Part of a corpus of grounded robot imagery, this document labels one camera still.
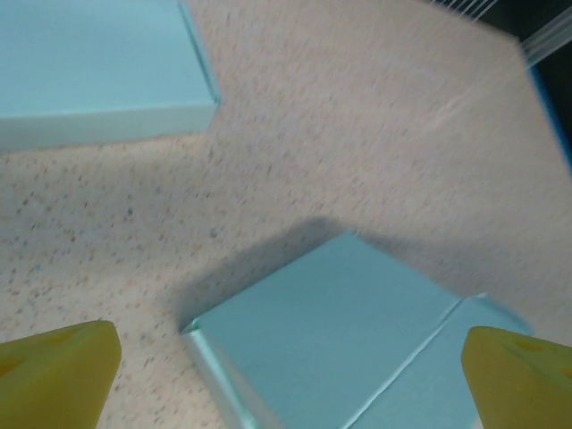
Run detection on light blue paper box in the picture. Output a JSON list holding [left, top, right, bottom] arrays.
[[181, 230, 535, 429], [0, 0, 223, 152]]

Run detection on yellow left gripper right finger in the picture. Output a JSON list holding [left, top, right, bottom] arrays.
[[459, 325, 572, 429]]

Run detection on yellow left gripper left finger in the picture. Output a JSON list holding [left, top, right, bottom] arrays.
[[0, 319, 123, 429]]

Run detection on blue table edge strip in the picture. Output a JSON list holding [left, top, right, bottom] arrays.
[[520, 42, 572, 180]]

